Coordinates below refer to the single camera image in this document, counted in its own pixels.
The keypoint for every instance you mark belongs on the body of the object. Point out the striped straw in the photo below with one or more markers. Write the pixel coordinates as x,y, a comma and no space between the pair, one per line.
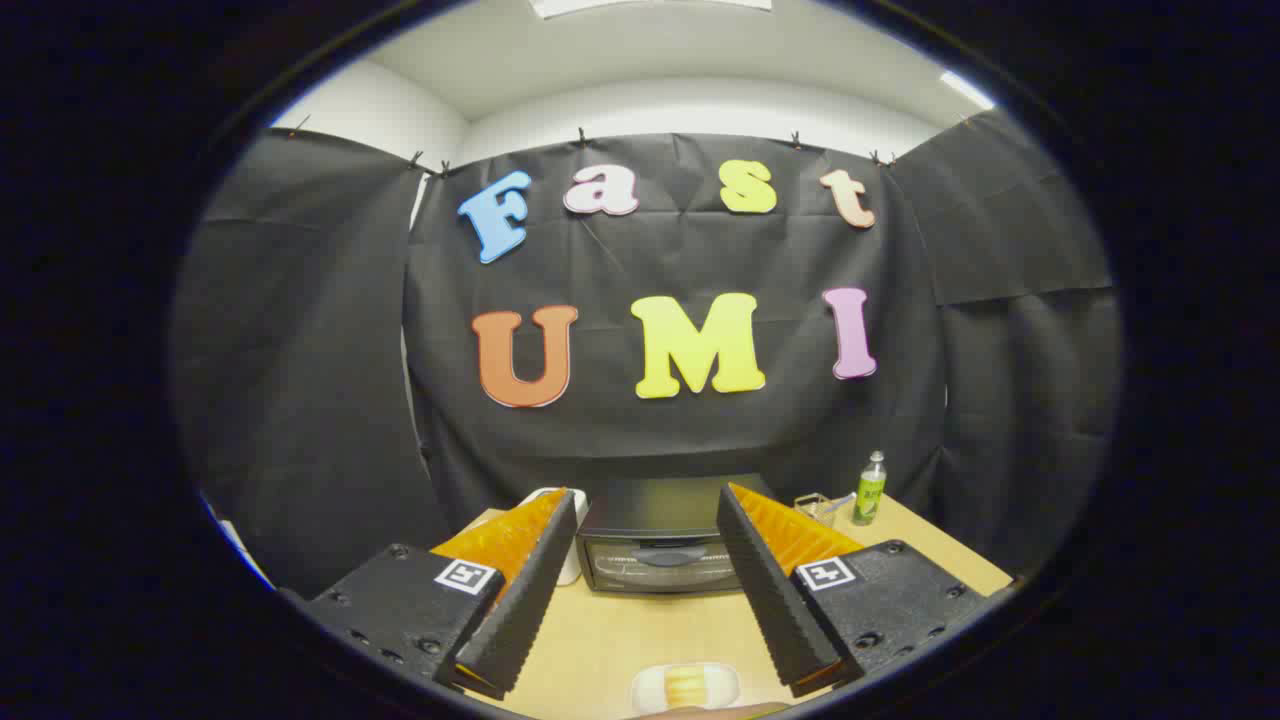
842,502

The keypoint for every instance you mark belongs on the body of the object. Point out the clear glass container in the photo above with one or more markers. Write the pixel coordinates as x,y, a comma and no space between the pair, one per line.
812,508

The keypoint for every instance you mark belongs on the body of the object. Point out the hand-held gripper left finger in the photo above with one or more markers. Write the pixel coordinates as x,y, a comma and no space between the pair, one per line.
520,610

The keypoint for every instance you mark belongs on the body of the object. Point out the white plate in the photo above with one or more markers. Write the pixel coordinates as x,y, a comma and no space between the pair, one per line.
648,690

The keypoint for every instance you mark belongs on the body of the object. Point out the green label drink bottle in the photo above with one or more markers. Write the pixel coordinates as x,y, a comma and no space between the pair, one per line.
869,495

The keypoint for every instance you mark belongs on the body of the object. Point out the black toaster oven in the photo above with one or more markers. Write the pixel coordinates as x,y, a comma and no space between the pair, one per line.
650,510

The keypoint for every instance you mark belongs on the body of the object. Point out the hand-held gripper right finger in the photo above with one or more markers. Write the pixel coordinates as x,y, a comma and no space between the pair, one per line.
775,600

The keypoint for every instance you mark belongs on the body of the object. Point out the ceiling light panel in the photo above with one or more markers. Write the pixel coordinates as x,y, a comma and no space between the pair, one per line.
640,5

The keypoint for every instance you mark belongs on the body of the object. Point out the white pop-up toaster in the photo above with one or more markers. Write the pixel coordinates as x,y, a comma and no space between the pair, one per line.
572,570

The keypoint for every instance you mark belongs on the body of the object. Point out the golden bread roll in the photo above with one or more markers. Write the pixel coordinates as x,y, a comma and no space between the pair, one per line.
686,686

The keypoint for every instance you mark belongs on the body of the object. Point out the black backdrop cloth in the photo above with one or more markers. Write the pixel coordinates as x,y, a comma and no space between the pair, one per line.
680,440

